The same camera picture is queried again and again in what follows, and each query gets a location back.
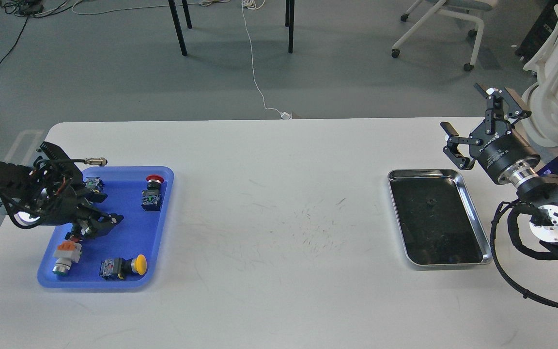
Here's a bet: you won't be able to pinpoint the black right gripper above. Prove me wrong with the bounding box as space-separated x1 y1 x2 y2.
440 83 541 185

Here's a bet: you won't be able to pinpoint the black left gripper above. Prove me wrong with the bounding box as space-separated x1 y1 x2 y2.
37 187 124 240

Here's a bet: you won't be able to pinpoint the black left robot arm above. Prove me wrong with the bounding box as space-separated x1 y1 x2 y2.
0 142 124 242

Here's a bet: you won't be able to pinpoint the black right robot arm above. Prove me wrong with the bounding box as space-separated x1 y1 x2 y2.
440 83 558 308

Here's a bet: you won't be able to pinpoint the blue plastic tray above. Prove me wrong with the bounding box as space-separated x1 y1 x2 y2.
37 166 176 289

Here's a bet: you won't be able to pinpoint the silver metal tray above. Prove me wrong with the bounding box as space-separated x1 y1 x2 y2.
387 169 492 270

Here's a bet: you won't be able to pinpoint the white office chair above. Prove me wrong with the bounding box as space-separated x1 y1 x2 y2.
391 0 494 72

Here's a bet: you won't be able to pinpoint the black table legs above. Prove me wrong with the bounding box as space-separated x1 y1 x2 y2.
168 0 296 57

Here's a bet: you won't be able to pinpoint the green push button switch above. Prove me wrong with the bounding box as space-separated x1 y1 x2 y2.
84 177 104 193

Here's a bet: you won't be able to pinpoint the black selector switch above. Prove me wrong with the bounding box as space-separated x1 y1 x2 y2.
65 231 83 243

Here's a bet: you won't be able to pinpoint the orange white button switch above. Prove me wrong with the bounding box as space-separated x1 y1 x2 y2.
52 240 82 276

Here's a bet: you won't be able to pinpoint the red push button switch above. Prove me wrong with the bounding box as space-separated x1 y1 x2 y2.
141 174 164 211

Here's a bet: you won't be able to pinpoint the yellow push button switch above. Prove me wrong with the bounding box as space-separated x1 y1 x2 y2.
99 254 148 280

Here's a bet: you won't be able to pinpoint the white floor cable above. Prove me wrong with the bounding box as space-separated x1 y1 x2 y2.
72 0 293 120

